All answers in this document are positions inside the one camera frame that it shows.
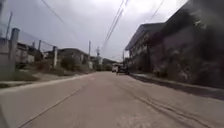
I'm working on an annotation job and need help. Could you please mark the vehicle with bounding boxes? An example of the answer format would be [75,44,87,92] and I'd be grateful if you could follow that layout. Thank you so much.
[111,62,131,76]

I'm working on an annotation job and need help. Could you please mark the grey two-storey building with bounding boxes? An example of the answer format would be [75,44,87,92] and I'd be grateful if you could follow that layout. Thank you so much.
[124,22,166,74]

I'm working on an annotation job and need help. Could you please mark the grey concrete road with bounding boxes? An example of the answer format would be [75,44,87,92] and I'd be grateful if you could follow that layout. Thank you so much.
[0,71,224,128]

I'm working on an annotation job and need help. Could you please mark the low grey house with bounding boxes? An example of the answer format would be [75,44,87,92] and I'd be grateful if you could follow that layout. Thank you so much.
[44,47,91,70]

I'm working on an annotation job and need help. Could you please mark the dark kerb strip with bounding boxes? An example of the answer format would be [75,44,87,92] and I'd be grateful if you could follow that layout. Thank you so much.
[128,72,224,102]

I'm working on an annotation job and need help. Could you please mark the weedy roadside verge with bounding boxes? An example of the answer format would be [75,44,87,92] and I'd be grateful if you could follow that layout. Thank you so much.
[0,61,96,89]

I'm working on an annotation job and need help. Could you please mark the dark overgrown building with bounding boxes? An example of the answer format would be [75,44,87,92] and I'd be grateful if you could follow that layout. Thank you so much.
[148,0,224,90]

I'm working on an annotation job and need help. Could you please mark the thin utility pole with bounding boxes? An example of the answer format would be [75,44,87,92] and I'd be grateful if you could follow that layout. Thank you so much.
[4,11,14,39]

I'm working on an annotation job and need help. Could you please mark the overhead wires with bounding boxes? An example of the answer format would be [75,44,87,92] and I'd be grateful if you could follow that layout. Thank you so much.
[39,0,166,51]

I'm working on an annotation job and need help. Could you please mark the wire fence with concrete posts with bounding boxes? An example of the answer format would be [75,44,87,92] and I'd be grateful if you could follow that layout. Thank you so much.
[0,21,59,76]

